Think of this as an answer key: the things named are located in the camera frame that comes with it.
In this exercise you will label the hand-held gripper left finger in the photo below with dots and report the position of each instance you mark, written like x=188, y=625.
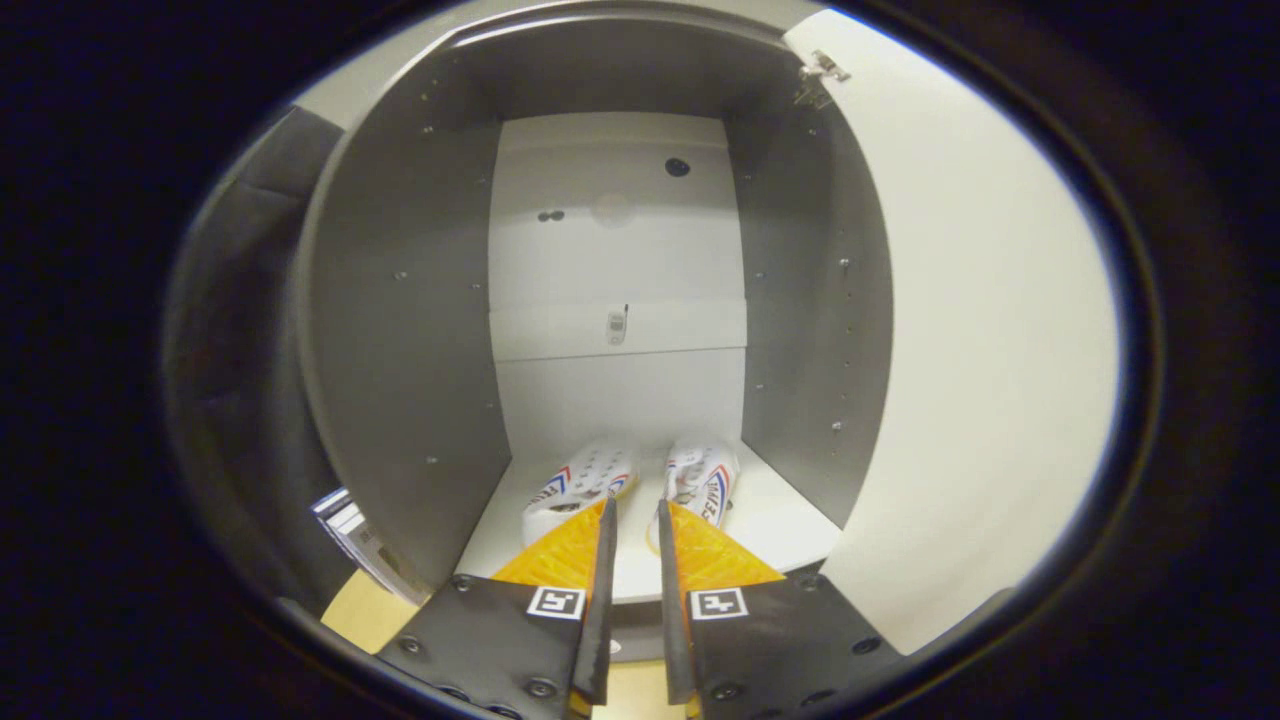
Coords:
x=598, y=650

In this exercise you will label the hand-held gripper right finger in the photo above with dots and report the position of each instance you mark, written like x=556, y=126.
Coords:
x=678, y=650

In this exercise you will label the white sneaker shoe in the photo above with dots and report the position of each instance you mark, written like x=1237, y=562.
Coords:
x=705, y=480
x=585, y=475

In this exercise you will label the grey shoe cabinet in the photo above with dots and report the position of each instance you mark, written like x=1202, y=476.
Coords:
x=400, y=300

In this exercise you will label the white shoe cabinet door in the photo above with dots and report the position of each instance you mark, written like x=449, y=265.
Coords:
x=980, y=350

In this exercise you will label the metal door hinge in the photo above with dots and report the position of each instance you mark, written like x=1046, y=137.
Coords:
x=820, y=78

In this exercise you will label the black and white striped box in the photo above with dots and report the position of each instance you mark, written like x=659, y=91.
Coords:
x=355, y=535

